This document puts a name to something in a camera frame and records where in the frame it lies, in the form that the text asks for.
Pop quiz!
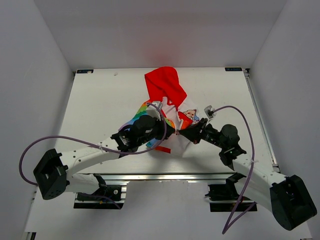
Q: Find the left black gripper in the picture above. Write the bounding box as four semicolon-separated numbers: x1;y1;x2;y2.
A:
137;115;175;146

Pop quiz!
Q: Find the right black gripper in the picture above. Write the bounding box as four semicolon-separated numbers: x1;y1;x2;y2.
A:
179;117;227;150

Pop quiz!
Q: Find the white red cartoon jacket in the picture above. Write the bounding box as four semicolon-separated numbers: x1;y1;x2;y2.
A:
119;66;202;156

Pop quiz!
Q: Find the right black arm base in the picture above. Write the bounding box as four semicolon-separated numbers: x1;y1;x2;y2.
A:
205;173;246;213

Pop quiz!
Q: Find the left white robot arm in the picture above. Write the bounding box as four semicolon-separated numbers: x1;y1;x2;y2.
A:
33;115;175;200

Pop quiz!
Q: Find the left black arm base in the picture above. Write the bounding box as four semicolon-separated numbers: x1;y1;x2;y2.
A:
73;174;124;210

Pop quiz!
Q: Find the right blue corner label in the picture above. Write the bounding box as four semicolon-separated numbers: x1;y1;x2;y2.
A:
224;67;243;72

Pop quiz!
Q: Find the blue corner label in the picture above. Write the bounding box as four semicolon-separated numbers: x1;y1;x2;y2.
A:
224;67;243;72
76;69;94;74

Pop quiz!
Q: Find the left blue corner label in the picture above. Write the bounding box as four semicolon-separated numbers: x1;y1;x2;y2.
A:
76;69;94;74

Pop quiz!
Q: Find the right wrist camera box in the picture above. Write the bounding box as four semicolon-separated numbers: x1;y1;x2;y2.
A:
204;105;216;120

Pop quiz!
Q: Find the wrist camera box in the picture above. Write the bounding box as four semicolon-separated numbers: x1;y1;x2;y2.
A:
204;105;216;120
145;101;163;120

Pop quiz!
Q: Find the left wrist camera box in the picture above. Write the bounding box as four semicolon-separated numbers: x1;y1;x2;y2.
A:
145;101;163;120

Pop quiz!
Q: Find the aluminium front rail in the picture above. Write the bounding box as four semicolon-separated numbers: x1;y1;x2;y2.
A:
32;172;281;201

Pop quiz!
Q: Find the aluminium rail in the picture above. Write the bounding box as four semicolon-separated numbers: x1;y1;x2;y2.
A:
243;68;279;168
32;172;281;201

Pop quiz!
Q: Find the aluminium right side rail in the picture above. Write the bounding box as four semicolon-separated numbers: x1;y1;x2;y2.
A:
243;68;279;168

